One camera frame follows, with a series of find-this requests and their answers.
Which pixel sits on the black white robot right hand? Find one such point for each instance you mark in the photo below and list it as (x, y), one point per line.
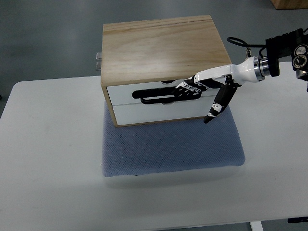
(247, 71)

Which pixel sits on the white drawer black handle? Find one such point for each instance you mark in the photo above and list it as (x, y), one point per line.
(149, 92)

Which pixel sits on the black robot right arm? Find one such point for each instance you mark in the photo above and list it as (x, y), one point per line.
(294, 45)

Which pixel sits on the white lower drawer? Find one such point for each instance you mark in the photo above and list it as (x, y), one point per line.
(138, 113)

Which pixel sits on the wooden drawer cabinet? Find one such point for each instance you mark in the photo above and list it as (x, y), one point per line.
(160, 53)

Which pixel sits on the brown cardboard box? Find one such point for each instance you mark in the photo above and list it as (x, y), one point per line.
(290, 4)

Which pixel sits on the blue grey mesh cushion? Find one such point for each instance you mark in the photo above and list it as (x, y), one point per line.
(170, 146)

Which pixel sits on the metal clamp behind cabinet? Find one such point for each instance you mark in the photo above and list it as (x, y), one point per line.
(98, 61)

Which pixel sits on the white table leg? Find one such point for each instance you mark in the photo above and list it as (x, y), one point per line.
(256, 226)

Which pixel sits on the black bracket under table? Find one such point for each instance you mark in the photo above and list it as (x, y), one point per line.
(297, 220)

